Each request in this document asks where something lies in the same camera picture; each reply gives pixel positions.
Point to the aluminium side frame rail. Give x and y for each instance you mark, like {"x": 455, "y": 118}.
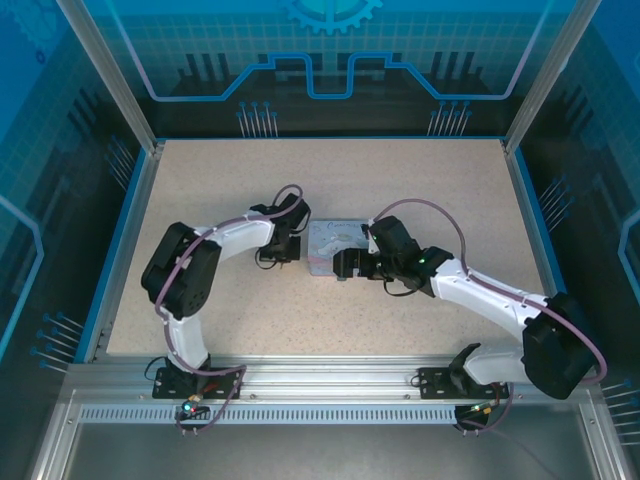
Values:
{"x": 122, "y": 250}
{"x": 514, "y": 175}

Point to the small LED connector board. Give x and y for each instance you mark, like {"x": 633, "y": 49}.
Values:
{"x": 192, "y": 407}
{"x": 482, "y": 409}

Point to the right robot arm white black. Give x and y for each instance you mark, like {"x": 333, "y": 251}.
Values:
{"x": 480, "y": 290}

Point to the grey pink padlock case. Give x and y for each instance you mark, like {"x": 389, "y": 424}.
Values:
{"x": 325, "y": 250}

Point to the aluminium corner post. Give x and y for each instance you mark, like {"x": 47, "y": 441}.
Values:
{"x": 545, "y": 75}
{"x": 115, "y": 85}

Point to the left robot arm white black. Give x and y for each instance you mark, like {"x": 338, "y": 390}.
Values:
{"x": 240, "y": 240}

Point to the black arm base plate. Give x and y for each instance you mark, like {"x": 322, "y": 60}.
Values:
{"x": 165, "y": 387}
{"x": 430, "y": 382}

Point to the aluminium front frame rail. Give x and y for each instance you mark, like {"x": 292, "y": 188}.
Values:
{"x": 325, "y": 380}

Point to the grey metal shelf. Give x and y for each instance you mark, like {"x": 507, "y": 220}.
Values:
{"x": 320, "y": 455}

